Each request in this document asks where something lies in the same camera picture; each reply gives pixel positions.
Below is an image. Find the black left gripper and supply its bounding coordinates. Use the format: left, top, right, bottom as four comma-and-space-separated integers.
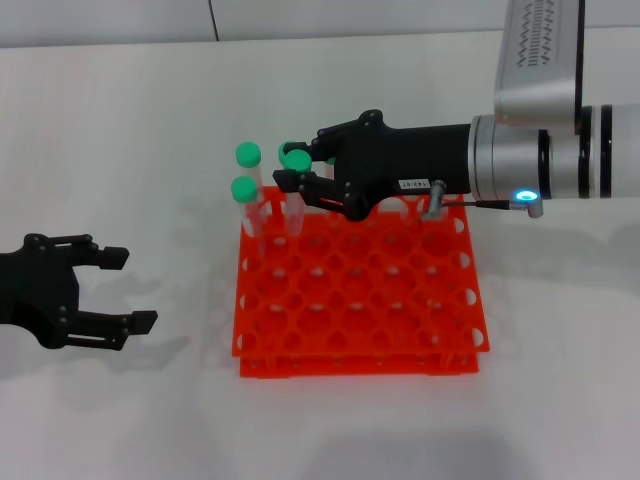
0, 232, 160, 352

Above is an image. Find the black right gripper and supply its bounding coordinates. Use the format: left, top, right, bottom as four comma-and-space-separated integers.
272, 109, 475, 222

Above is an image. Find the orange test tube rack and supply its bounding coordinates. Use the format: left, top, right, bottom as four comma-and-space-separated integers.
231, 183, 491, 379

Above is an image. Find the metal plug with black cable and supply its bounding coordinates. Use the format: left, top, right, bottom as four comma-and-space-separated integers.
417, 178, 517, 223

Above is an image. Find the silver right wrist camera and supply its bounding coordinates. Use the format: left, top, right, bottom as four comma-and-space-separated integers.
492, 0, 587, 137

